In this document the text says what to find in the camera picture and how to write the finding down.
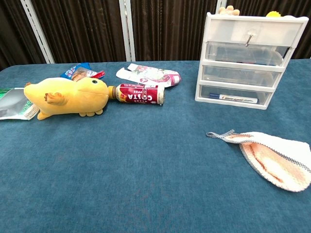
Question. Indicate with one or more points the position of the yellow plush duck toy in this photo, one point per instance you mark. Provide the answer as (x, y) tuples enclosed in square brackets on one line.
[(70, 95)]

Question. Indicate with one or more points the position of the white plastic drawer organizer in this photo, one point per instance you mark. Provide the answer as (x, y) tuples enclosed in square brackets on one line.
[(245, 26)]

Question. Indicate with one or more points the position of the blue red snack packet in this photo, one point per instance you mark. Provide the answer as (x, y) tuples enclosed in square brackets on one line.
[(80, 71)]

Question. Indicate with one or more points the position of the white slotted upright rail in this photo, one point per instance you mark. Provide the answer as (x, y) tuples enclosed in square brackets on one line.
[(220, 6), (126, 30), (37, 30)]

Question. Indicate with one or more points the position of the red Costa coffee bottle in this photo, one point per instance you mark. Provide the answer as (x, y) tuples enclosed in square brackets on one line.
[(139, 94)]

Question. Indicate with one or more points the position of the pink cloth with checkered trim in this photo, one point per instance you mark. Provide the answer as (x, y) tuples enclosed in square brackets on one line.
[(272, 153)]

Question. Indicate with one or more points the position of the silver green pouch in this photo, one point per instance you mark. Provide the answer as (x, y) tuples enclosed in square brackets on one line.
[(14, 104)]

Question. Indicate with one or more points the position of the blue capped whiteboard marker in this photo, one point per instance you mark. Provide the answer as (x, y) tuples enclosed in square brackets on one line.
[(236, 98)]

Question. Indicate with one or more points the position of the yellow plastic toy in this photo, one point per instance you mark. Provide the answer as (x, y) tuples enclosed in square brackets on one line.
[(273, 14)]

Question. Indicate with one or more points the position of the dark brown curtain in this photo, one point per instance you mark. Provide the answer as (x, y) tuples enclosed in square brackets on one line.
[(82, 29)]

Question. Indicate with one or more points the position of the white pink floral packet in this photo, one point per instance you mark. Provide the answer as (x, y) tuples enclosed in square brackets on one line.
[(150, 74)]

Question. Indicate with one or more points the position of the beige plush toy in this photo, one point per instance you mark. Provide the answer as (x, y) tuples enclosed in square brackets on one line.
[(228, 10)]

